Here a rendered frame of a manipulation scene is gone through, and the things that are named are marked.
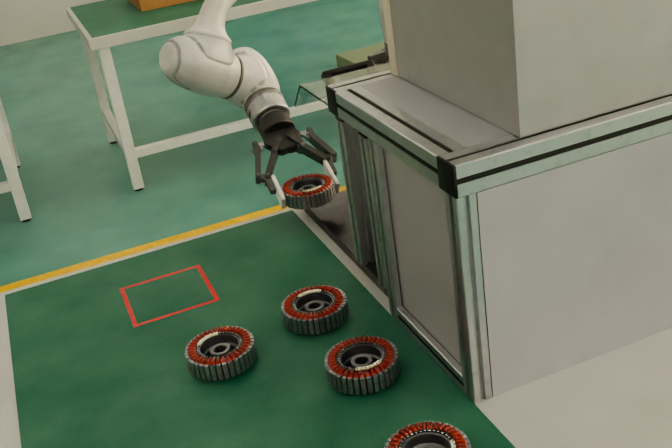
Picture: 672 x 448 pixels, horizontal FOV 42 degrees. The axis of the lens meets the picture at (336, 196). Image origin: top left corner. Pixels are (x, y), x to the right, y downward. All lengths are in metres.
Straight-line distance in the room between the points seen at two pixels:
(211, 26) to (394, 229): 0.71
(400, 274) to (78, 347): 0.58
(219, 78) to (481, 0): 0.84
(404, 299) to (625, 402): 0.38
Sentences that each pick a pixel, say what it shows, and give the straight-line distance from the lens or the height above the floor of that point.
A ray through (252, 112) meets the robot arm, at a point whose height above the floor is 0.96.
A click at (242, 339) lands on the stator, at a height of 0.78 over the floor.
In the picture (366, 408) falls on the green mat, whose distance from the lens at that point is 1.31.
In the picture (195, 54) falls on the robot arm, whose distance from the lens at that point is 1.86.
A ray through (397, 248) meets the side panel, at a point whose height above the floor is 0.89.
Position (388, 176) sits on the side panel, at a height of 1.01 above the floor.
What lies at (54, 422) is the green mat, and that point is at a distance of 1.45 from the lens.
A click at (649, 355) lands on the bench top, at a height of 0.75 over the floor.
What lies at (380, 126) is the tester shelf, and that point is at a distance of 1.30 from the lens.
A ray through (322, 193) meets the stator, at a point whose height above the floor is 0.83.
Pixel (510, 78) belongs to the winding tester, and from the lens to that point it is 1.16.
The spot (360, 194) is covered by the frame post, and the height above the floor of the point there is 0.91.
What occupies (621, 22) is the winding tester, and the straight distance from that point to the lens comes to 1.23.
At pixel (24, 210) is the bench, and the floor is 0.06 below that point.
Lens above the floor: 1.55
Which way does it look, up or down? 24 degrees down
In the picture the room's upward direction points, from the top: 9 degrees counter-clockwise
